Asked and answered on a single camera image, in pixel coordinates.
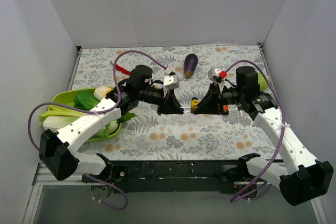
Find green bok choy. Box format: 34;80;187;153
39;90;100;126

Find green lettuce leaf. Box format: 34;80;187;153
94;112;136;138

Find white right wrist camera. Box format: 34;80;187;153
207;67;227;83

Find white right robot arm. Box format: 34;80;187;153
192;66;334;206

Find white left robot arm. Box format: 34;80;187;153
39;65;184;182

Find purple cable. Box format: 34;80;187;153
27;50;174;211
223;59;287;204

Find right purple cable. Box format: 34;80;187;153
223;59;287;204

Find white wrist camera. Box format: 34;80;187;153
207;67;227;83
163;74;180;91

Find orange padlock black keys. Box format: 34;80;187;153
237;106;244;116

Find purple eggplant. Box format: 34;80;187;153
184;54;198;78

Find red chili pepper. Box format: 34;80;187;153
110;61;131;76

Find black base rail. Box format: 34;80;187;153
81;158;274;195

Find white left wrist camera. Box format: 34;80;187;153
163;74;180;91

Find green tray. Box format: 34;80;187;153
39;88;122;143

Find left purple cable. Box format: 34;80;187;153
27;50;174;211

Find large brass padlock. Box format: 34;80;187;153
153;84;163;89

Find yellow padlock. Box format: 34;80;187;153
191;97;200;106

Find small brass padlock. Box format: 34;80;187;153
181;106;198;114

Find aluminium frame rail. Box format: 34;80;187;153
33;164;329;223

